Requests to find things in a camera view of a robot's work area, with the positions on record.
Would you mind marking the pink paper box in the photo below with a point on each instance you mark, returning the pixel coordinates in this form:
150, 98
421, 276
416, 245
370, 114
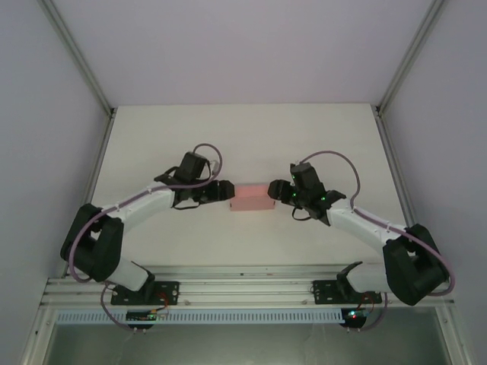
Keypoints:
251, 199

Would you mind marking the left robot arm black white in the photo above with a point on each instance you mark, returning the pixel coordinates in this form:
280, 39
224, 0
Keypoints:
99, 243

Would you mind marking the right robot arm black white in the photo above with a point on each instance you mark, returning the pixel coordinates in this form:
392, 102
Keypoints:
407, 266

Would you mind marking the right circuit board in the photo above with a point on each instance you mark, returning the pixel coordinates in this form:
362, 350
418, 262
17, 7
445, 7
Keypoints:
354, 315

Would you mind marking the circuit board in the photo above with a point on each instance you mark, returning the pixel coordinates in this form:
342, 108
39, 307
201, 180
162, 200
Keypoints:
141, 315
354, 315

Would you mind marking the left circuit board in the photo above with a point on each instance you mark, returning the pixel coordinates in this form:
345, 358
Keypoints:
141, 315

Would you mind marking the aluminium table side rail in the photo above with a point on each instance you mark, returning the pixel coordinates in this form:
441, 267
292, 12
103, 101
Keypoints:
95, 171
389, 152

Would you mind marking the aluminium mounting rail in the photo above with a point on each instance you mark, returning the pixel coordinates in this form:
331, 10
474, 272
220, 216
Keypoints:
243, 289

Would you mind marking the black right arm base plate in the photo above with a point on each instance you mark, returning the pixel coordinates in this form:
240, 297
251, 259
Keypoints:
323, 292

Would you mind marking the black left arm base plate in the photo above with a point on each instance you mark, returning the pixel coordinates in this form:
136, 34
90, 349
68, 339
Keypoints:
167, 292

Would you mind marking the aluminium frame post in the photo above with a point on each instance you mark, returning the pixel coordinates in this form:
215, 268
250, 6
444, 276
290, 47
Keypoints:
78, 53
410, 53

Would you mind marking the aluminium lower frame leg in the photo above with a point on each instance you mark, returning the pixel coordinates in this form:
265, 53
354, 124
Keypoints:
36, 338
452, 338

